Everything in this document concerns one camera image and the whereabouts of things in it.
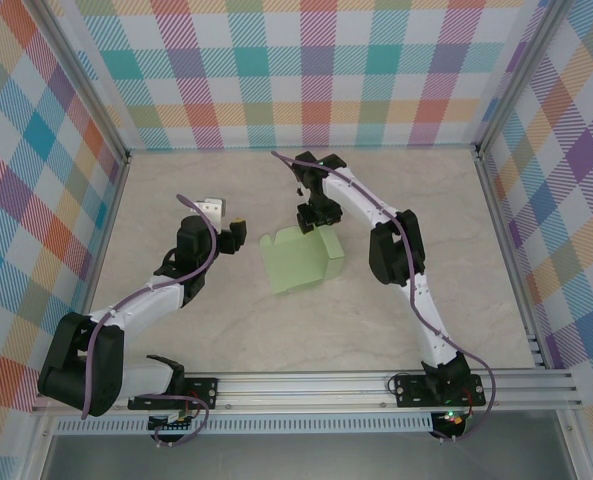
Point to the thin aluminium frame bar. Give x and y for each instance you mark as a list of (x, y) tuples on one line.
[(226, 149)]

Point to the aluminium side rail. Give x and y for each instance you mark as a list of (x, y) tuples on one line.
[(496, 210), (116, 200)]

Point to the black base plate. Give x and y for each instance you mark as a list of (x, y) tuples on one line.
[(211, 387), (408, 392)]

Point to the left aluminium side rail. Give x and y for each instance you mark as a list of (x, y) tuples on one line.
[(116, 200)]

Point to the left aluminium frame post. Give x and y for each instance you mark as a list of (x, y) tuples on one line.
[(83, 82)]

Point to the grey metal shelf panel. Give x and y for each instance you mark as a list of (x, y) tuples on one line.
[(301, 457)]

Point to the right aluminium frame post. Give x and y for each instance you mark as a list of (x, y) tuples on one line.
[(518, 75)]

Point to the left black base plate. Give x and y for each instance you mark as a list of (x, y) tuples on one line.
[(211, 387)]

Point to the aluminium frame post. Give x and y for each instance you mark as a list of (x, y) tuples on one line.
[(518, 75), (83, 82)]

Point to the right aluminium side rail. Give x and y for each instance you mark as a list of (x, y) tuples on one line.
[(496, 210)]

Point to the wide aluminium frame rail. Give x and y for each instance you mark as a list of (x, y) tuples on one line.
[(301, 392)]

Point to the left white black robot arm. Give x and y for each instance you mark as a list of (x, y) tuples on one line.
[(71, 365)]

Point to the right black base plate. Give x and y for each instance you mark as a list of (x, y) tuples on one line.
[(408, 392)]

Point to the light green paper box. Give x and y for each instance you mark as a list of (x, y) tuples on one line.
[(296, 260)]

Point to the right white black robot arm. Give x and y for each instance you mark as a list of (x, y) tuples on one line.
[(393, 250)]

